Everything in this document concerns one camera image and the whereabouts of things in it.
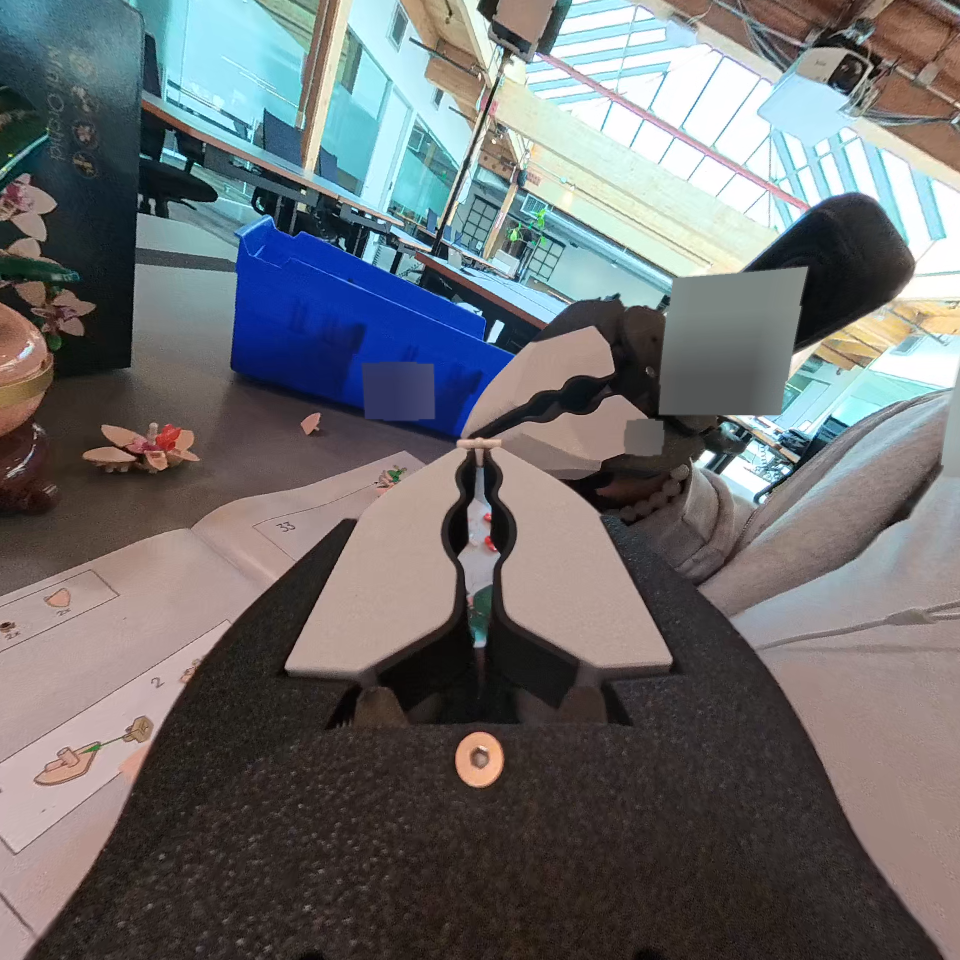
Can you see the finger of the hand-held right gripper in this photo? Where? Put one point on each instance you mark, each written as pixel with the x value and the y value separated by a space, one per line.
pixel 544 364
pixel 577 442

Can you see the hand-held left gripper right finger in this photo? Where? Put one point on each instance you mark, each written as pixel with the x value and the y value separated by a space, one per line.
pixel 577 577

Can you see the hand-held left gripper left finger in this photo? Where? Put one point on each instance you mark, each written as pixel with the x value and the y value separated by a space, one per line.
pixel 382 570

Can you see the white toy brick connector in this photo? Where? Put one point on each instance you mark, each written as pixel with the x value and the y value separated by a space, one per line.
pixel 478 444

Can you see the person's right forearm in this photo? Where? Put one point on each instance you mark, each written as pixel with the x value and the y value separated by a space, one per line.
pixel 709 525

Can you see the grey desk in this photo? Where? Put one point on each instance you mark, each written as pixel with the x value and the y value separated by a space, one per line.
pixel 195 382

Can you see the long wooden office desk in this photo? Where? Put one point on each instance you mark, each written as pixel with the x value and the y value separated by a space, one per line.
pixel 247 154

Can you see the green potted plant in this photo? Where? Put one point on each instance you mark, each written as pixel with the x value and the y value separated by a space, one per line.
pixel 529 229

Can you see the beige toy brick petal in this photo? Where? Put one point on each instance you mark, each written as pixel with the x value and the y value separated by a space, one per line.
pixel 311 424

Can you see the black office chair headrest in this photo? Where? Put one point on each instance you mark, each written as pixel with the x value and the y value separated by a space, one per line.
pixel 832 262

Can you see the red ceiling pipe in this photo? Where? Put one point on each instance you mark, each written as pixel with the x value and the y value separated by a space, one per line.
pixel 675 135

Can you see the paper instruction booklet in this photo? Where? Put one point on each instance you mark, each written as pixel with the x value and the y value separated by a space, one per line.
pixel 150 585

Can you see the blue plastic bin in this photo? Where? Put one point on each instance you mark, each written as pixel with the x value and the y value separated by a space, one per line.
pixel 315 307

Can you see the assembled toy brick orchid flower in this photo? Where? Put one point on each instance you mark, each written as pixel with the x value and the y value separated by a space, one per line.
pixel 146 448

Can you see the person's grey hoodie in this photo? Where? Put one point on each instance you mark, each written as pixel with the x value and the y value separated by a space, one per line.
pixel 862 675

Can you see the wooden pillar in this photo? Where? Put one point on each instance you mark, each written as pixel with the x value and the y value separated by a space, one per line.
pixel 324 82

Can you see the pink toy flower pot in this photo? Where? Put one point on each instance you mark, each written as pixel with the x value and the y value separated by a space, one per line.
pixel 19 375

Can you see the black office chair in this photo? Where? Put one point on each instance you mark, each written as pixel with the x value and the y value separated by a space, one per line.
pixel 169 176

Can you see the dark orchid print box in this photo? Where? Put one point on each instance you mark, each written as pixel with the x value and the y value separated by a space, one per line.
pixel 97 225

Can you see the white ceiling camera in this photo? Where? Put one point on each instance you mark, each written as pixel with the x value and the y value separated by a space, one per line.
pixel 814 86

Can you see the camera on black tripod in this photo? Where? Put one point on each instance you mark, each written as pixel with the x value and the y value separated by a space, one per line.
pixel 517 26

